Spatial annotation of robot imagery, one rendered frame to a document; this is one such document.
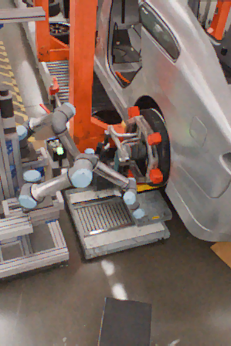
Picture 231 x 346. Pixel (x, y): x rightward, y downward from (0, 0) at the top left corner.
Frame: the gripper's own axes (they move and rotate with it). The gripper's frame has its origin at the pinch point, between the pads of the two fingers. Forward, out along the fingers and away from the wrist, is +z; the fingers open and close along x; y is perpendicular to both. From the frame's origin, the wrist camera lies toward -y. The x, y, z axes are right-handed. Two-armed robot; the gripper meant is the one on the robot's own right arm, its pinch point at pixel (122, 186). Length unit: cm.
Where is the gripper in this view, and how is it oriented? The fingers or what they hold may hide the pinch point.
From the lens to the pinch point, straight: 250.0
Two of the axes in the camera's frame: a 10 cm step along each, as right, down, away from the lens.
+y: -4.2, -6.5, -6.4
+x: -8.4, 5.4, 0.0
